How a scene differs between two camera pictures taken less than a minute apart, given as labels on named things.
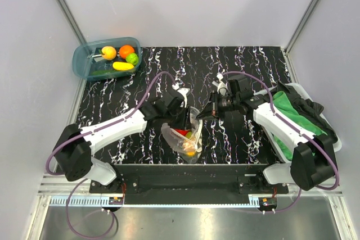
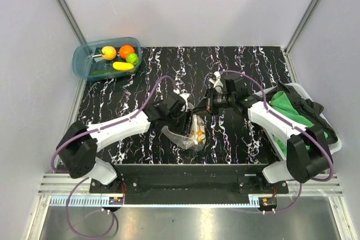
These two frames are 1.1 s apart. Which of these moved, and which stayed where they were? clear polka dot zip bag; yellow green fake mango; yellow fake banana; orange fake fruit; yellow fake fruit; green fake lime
Moved: clear polka dot zip bag; yellow green fake mango
Stayed: orange fake fruit; yellow fake fruit; green fake lime; yellow fake banana
